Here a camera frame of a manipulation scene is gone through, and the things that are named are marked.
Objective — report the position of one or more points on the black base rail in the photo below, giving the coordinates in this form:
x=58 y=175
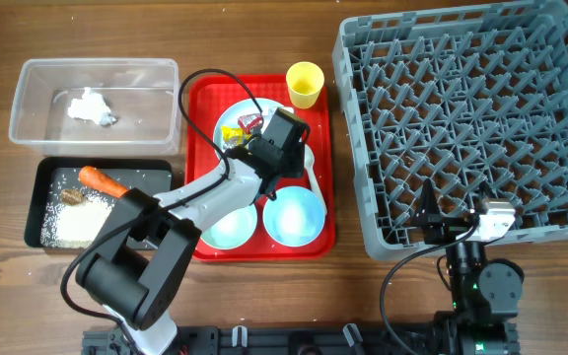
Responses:
x=350 y=339

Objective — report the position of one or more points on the grey dishwasher rack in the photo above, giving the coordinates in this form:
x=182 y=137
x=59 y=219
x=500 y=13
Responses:
x=461 y=97

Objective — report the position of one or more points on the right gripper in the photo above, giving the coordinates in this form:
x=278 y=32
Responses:
x=428 y=213

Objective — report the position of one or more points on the red plastic tray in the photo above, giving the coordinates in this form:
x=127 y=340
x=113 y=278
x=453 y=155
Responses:
x=209 y=97

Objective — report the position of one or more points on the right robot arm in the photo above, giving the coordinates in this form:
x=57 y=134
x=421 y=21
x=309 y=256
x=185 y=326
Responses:
x=485 y=292

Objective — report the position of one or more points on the white rice pile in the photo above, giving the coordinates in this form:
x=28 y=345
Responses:
x=72 y=227

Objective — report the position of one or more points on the white tissue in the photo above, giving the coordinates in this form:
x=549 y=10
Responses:
x=91 y=107

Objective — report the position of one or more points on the green bowl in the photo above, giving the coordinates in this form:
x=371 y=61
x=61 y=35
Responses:
x=233 y=231

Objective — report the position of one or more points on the black plastic tray bin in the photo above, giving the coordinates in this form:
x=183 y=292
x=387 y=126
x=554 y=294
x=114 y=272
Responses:
x=150 y=176

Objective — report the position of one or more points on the red snack wrapper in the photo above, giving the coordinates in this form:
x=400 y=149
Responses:
x=250 y=123

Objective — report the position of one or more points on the brown food lump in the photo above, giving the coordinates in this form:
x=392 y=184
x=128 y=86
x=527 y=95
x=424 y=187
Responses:
x=72 y=197

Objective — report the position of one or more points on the orange carrot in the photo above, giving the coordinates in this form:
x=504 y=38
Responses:
x=95 y=179

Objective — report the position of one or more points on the clear plastic bin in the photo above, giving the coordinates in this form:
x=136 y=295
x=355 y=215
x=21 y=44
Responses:
x=142 y=94

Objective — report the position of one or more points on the white plastic spoon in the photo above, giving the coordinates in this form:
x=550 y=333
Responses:
x=309 y=163

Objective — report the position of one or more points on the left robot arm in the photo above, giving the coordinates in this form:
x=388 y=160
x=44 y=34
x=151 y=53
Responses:
x=135 y=265

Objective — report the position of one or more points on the light blue plate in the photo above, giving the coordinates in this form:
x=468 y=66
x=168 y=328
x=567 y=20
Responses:
x=230 y=116

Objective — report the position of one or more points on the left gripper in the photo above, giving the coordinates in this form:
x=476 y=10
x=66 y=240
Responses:
x=252 y=144

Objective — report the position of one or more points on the blue bowl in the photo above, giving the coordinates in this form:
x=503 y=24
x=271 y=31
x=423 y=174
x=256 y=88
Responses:
x=295 y=218

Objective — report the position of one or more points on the yellow silver foil wrapper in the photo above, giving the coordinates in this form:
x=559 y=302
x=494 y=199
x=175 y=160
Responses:
x=232 y=137

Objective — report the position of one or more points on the yellow plastic cup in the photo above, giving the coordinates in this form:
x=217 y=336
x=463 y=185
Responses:
x=304 y=80

